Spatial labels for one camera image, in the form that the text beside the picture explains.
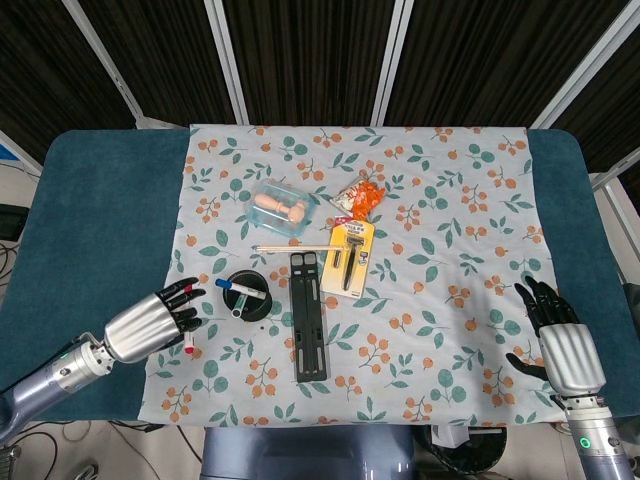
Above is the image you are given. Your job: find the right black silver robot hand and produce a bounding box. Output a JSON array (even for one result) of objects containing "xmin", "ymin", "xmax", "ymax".
[{"xmin": 505, "ymin": 275, "xmax": 608, "ymax": 399}]

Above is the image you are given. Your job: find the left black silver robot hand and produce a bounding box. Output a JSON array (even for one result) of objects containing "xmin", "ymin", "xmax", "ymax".
[{"xmin": 102, "ymin": 277, "xmax": 207, "ymax": 365}]

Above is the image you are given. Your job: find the red capped pen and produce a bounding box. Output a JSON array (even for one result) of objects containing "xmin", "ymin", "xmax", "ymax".
[{"xmin": 181, "ymin": 283, "xmax": 197, "ymax": 356}]

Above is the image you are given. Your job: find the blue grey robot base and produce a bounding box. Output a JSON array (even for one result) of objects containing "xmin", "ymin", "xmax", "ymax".
[{"xmin": 199, "ymin": 424, "xmax": 417, "ymax": 480}]

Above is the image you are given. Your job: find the blue capped white marker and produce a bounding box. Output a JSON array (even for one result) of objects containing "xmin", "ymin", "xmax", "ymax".
[{"xmin": 214, "ymin": 277, "xmax": 269, "ymax": 302}]

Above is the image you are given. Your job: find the black mesh pen holder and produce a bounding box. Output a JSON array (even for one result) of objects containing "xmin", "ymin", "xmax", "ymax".
[{"xmin": 221, "ymin": 269, "xmax": 276, "ymax": 324}]

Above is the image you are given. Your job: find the teal blue table cover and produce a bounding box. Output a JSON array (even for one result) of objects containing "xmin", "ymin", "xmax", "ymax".
[{"xmin": 0, "ymin": 128, "xmax": 640, "ymax": 424}]

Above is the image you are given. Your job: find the floral orange berry tablecloth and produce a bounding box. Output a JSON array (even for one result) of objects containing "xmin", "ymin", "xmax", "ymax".
[{"xmin": 136, "ymin": 123, "xmax": 559, "ymax": 429}]

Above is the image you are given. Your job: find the black waste bin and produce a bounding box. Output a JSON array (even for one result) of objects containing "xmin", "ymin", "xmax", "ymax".
[{"xmin": 413, "ymin": 423, "xmax": 509, "ymax": 480}]

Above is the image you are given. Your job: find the thin wooden stick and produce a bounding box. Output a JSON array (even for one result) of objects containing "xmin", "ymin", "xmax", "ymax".
[{"xmin": 254, "ymin": 242, "xmax": 349, "ymax": 253}]

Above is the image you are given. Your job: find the clear teal plastic container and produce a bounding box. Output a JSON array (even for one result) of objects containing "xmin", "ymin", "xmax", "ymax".
[{"xmin": 246, "ymin": 177, "xmax": 319, "ymax": 238}]

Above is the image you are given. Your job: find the black box device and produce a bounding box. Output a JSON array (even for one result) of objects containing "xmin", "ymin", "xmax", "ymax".
[{"xmin": 0, "ymin": 202, "xmax": 27, "ymax": 242}]

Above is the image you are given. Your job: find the black folded laptop stand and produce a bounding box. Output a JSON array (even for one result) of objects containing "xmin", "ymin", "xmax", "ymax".
[{"xmin": 289, "ymin": 251, "xmax": 332, "ymax": 384}]

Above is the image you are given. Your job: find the wooden pestle shaped piece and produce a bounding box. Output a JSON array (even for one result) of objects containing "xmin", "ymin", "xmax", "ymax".
[{"xmin": 254, "ymin": 191, "xmax": 308, "ymax": 224}]

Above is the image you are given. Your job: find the yellow razor blister pack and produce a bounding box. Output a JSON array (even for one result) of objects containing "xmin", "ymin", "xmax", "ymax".
[{"xmin": 319, "ymin": 215, "xmax": 377, "ymax": 301}]

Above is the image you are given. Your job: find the dark ribbed screen panel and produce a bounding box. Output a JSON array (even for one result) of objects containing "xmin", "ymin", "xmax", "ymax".
[
  {"xmin": 77, "ymin": 0, "xmax": 237, "ymax": 126},
  {"xmin": 552, "ymin": 44, "xmax": 640, "ymax": 174},
  {"xmin": 223, "ymin": 0, "xmax": 397, "ymax": 127},
  {"xmin": 0, "ymin": 0, "xmax": 137, "ymax": 166},
  {"xmin": 387, "ymin": 0, "xmax": 629, "ymax": 129}
]

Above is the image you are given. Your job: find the orange white snack bag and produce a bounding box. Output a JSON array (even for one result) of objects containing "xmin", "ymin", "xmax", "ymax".
[{"xmin": 327, "ymin": 175, "xmax": 389, "ymax": 222}]

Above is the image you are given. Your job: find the black floor cable bundle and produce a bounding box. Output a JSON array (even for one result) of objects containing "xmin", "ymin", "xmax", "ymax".
[{"xmin": 0, "ymin": 418, "xmax": 204, "ymax": 480}]

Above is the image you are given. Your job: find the white metal side frame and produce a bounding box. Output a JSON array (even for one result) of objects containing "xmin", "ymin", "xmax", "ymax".
[{"xmin": 588, "ymin": 168, "xmax": 640, "ymax": 261}]

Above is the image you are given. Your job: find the white metal screen post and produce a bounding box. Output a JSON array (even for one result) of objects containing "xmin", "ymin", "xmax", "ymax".
[
  {"xmin": 368, "ymin": 0, "xmax": 415, "ymax": 126},
  {"xmin": 61, "ymin": 0, "xmax": 147, "ymax": 127},
  {"xmin": 206, "ymin": 0, "xmax": 250, "ymax": 126},
  {"xmin": 528, "ymin": 0, "xmax": 640, "ymax": 130}
]

